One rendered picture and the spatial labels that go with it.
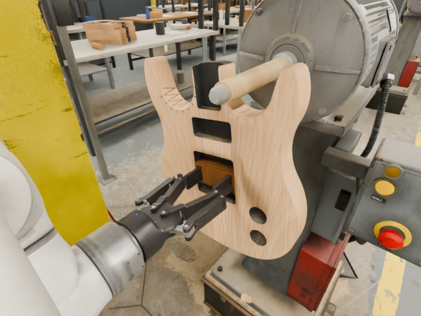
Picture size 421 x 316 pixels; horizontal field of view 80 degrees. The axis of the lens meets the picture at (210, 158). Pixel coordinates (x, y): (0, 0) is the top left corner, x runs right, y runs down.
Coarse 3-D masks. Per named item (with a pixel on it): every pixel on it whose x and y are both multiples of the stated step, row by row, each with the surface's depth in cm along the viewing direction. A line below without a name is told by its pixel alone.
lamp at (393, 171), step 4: (388, 164) 44; (392, 164) 43; (396, 164) 43; (384, 168) 44; (388, 168) 44; (392, 168) 43; (396, 168) 43; (400, 168) 42; (384, 172) 44; (388, 172) 44; (392, 172) 43; (396, 172) 43; (388, 176) 44; (392, 176) 44; (396, 176) 43; (400, 176) 43
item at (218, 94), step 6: (210, 90) 33; (216, 90) 33; (222, 90) 33; (228, 90) 33; (210, 96) 33; (216, 96) 33; (222, 96) 33; (228, 96) 34; (216, 102) 33; (222, 102) 33
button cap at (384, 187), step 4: (376, 184) 46; (380, 184) 45; (384, 184) 45; (388, 184) 45; (392, 184) 44; (376, 188) 46; (380, 188) 46; (384, 188) 45; (388, 188) 45; (392, 188) 44; (380, 192) 46; (384, 192) 46; (388, 192) 45; (392, 192) 45
